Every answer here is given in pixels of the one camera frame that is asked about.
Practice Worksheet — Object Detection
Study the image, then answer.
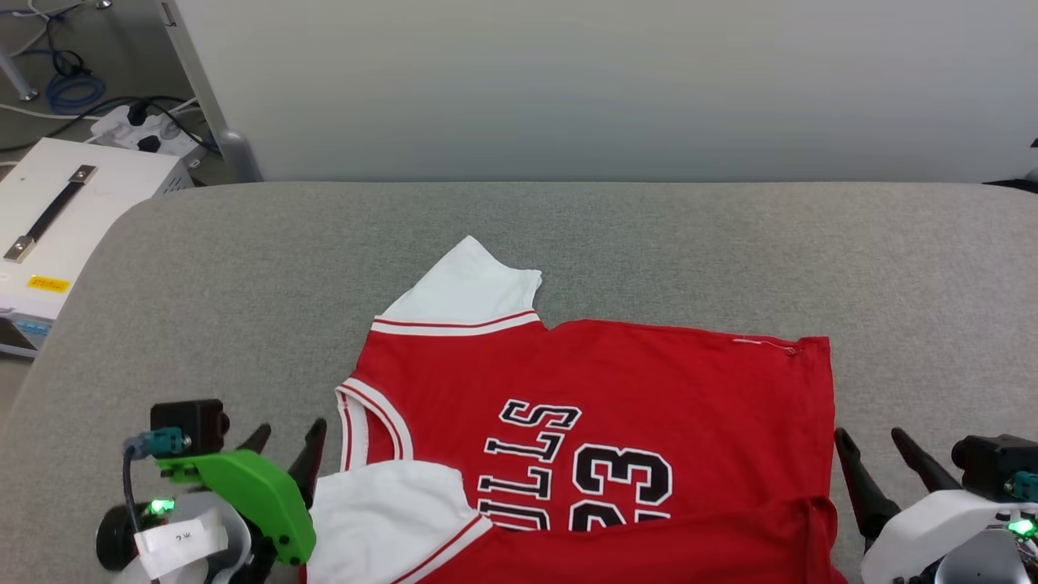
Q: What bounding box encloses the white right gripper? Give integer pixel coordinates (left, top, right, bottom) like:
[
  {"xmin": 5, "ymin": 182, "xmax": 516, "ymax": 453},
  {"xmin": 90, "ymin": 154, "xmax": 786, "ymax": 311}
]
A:
[{"xmin": 834, "ymin": 427, "xmax": 1038, "ymax": 584}]

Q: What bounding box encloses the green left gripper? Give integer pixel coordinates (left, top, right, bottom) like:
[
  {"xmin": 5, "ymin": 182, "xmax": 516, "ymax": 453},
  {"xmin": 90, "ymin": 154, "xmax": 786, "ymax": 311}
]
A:
[{"xmin": 158, "ymin": 418, "xmax": 328, "ymax": 566}]

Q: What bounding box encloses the red white basketball jersey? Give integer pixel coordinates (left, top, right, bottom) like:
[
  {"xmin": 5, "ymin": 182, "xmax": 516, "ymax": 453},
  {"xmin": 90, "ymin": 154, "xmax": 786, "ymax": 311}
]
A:
[{"xmin": 300, "ymin": 235, "xmax": 848, "ymax": 584}]

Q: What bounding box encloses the white paper label tag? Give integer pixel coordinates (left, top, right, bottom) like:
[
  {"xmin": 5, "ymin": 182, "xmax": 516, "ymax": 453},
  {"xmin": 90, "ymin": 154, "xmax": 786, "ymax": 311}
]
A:
[{"xmin": 134, "ymin": 509, "xmax": 229, "ymax": 578}]

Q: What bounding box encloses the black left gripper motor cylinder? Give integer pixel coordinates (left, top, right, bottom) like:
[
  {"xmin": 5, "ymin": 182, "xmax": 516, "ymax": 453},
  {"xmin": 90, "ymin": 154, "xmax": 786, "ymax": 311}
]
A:
[{"xmin": 96, "ymin": 507, "xmax": 143, "ymax": 573}]

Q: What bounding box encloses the grey partition foot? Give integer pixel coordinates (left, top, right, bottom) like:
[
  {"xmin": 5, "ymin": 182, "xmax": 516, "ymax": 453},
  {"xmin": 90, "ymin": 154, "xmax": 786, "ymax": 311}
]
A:
[{"xmin": 215, "ymin": 128, "xmax": 264, "ymax": 183}]

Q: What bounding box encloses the black grey chair base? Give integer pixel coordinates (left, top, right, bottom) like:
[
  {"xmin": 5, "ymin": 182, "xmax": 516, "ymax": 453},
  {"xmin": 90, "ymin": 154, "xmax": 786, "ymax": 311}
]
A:
[{"xmin": 981, "ymin": 138, "xmax": 1038, "ymax": 195}]

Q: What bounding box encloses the white power strip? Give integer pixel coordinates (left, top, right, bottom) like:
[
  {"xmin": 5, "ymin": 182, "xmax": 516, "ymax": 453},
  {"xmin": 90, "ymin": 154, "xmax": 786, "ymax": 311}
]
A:
[{"xmin": 89, "ymin": 105, "xmax": 204, "ymax": 167}]

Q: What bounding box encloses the grey metal table leg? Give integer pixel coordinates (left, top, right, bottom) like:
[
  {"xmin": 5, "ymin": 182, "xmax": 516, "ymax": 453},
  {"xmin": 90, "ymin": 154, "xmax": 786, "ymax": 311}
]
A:
[{"xmin": 0, "ymin": 57, "xmax": 39, "ymax": 102}]

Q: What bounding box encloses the white partition panel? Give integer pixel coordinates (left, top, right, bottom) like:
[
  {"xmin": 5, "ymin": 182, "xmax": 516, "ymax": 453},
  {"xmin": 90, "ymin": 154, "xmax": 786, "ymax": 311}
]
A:
[{"xmin": 162, "ymin": 0, "xmax": 1038, "ymax": 183}]

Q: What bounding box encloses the black cable teal plug left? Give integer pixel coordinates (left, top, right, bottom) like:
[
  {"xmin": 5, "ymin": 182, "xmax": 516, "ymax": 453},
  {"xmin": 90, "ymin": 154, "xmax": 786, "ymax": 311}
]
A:
[{"xmin": 122, "ymin": 430, "xmax": 191, "ymax": 528}]

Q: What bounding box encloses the white equipment box black handle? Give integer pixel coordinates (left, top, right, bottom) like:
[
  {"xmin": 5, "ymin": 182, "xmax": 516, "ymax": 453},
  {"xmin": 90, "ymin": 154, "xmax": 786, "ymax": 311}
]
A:
[{"xmin": 0, "ymin": 138, "xmax": 195, "ymax": 358}]

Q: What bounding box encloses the black floor cable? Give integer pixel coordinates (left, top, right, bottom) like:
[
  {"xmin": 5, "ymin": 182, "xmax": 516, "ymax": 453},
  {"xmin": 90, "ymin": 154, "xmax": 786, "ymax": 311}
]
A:
[{"xmin": 0, "ymin": 96, "xmax": 221, "ymax": 155}]

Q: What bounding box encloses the blue coiled cable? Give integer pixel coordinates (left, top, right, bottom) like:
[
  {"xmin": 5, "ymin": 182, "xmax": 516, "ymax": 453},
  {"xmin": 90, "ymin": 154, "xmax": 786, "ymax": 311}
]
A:
[{"xmin": 45, "ymin": 69, "xmax": 106, "ymax": 114}]

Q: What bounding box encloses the white floor cable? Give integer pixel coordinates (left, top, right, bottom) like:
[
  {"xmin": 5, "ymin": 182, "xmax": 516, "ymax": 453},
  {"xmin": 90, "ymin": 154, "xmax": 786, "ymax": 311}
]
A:
[{"xmin": 0, "ymin": 0, "xmax": 90, "ymax": 62}]

